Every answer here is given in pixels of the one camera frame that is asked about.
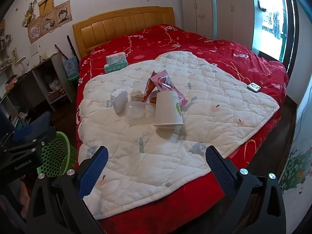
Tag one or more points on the white wardrobe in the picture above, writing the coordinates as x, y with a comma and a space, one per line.
219, 9

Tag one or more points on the blue paper bag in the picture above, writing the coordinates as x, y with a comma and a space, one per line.
70, 67

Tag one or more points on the pink snack wrapper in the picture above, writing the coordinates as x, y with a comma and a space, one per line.
163, 82

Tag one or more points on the flower wall sticker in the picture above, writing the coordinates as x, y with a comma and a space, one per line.
296, 165

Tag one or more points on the clear plastic container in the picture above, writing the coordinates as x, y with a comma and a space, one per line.
136, 113

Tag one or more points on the red patterned bedspread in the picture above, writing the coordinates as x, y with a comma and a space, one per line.
195, 46

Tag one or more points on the white tissue pack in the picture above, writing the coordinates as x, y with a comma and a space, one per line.
116, 58

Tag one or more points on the brown cartoon wall poster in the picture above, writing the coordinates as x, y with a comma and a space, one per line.
34, 32
46, 3
48, 24
63, 12

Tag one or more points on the white quilted blanket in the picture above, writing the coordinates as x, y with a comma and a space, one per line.
146, 151

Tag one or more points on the glass balcony door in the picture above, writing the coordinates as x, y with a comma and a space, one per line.
270, 24

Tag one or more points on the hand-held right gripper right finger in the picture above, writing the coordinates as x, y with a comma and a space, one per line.
220, 173

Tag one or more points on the white packet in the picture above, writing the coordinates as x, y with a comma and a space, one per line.
119, 101

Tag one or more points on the white paper cup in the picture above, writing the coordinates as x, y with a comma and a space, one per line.
167, 109

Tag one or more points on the white bookshelf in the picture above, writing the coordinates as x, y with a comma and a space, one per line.
4, 46

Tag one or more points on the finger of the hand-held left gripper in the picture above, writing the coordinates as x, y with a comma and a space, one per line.
47, 134
25, 132

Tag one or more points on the cartoon figure wall sticker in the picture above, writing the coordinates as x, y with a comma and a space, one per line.
30, 13

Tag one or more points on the small white device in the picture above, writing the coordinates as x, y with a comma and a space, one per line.
253, 87

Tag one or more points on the person's left hand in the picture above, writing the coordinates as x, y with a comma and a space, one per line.
24, 192

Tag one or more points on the dark toy sword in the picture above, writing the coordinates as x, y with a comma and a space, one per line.
61, 52
72, 48

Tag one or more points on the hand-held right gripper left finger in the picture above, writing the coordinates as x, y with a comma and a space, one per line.
93, 173

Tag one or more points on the green plastic basket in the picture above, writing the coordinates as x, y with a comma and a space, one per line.
61, 151

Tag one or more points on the white wall plate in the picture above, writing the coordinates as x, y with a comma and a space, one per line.
34, 50

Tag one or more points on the teal tissue pack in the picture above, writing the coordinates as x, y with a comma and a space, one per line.
114, 68

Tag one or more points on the white desk lamp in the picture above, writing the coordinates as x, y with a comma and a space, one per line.
22, 62

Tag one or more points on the green plastic stool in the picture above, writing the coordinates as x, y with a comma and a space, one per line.
73, 82

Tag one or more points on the wooden bed headboard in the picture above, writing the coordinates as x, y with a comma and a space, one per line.
121, 26

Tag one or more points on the grey open shelf unit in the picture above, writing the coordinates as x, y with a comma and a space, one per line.
41, 78

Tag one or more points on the paper ball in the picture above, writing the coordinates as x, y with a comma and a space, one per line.
136, 95

